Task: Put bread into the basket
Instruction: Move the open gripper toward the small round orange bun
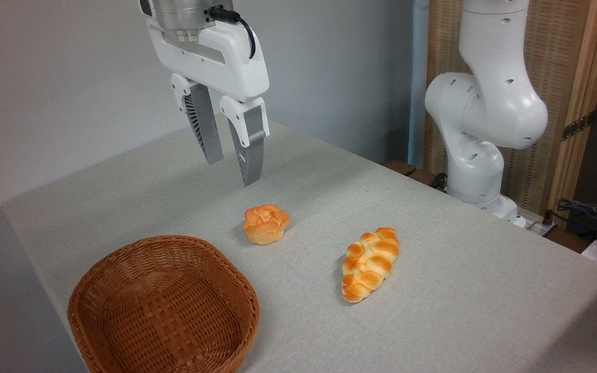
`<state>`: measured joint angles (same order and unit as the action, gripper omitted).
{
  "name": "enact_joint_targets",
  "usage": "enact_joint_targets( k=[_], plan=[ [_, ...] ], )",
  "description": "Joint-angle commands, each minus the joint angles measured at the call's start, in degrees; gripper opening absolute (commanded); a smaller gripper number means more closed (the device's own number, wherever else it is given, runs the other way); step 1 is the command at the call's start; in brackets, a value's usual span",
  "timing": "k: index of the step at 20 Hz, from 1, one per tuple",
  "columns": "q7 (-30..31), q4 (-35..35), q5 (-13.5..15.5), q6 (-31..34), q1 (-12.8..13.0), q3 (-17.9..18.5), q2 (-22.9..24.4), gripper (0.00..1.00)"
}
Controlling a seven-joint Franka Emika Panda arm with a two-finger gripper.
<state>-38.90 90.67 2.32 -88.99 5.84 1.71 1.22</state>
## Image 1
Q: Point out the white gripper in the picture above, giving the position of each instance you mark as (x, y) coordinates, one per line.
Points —
(236, 67)

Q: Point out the round orange bread roll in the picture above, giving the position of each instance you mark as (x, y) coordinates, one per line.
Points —
(265, 224)

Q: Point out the brown wicker basket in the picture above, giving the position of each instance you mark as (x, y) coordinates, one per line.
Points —
(164, 311)

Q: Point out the braided golden bread loaf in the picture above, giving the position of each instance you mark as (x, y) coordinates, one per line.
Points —
(370, 264)

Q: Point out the grey tablecloth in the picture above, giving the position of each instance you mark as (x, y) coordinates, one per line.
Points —
(433, 290)

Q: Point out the bamboo folding screen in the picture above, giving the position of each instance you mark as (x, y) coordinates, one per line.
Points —
(557, 57)

